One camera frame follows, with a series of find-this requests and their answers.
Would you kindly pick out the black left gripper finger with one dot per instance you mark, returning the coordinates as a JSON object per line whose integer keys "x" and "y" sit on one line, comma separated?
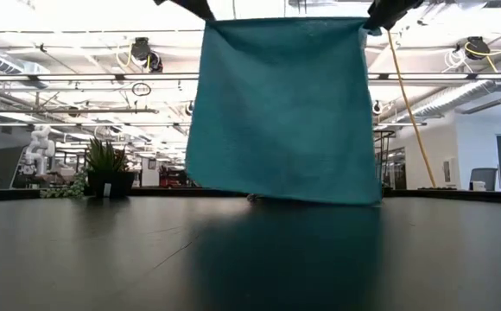
{"x": 196, "y": 6}

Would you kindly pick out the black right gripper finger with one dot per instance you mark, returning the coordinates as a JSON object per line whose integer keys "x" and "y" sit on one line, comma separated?
{"x": 388, "y": 10}

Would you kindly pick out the teal microfiber towel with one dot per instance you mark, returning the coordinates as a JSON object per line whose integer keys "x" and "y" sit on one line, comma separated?
{"x": 283, "y": 112}

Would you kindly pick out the small potted green plant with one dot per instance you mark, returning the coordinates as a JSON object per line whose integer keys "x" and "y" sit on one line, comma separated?
{"x": 105, "y": 168}

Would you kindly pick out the grey visitor chair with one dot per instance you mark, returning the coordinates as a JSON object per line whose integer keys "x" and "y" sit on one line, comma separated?
{"x": 483, "y": 177}

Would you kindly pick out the white robot figure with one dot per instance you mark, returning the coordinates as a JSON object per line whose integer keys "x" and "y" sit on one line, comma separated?
{"x": 39, "y": 151}

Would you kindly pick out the silver ceiling duct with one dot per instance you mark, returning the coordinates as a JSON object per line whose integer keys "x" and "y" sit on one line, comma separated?
{"x": 4, "y": 62}
{"x": 449, "y": 101}

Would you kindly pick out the white wall dispenser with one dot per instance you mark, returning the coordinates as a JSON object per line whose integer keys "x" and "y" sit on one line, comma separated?
{"x": 448, "y": 170}

